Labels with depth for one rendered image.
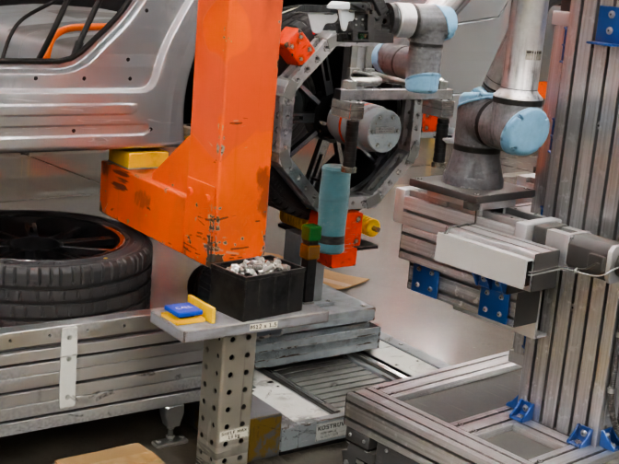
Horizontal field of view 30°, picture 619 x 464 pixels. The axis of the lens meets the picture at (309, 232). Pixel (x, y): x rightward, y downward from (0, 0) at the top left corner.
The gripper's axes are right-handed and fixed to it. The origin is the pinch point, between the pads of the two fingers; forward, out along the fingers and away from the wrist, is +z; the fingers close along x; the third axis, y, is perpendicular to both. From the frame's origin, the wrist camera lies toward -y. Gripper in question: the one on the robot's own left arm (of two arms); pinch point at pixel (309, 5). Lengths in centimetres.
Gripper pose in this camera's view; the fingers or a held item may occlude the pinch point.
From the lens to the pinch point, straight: 245.0
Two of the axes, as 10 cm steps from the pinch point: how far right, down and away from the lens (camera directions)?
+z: -8.9, 0.4, -4.6
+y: -0.2, 9.9, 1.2
